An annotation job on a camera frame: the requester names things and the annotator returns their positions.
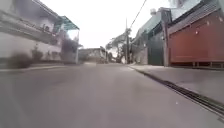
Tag grey asphalt road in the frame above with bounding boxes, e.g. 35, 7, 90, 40
0, 62, 224, 128

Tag overhead wires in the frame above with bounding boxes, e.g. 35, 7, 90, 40
128, 0, 148, 30

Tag building with red gate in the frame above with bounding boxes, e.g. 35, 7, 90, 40
130, 0, 224, 70

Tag pale kerb strip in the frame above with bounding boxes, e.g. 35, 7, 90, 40
0, 64, 73, 73

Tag dark drain gutter strip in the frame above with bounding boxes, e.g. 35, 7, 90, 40
127, 65, 224, 118

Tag white building with balcony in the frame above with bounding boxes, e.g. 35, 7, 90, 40
0, 0, 81, 66

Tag utility pole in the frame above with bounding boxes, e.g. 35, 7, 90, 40
124, 18, 131, 65

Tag low grey building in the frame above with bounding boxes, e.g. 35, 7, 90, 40
78, 47, 108, 64

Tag bushes by white wall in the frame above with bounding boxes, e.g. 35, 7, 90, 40
7, 43, 62, 70

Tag grey concrete pavement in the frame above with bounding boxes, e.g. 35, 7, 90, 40
127, 63, 224, 105

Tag trees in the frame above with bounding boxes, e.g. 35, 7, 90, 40
105, 33, 129, 64

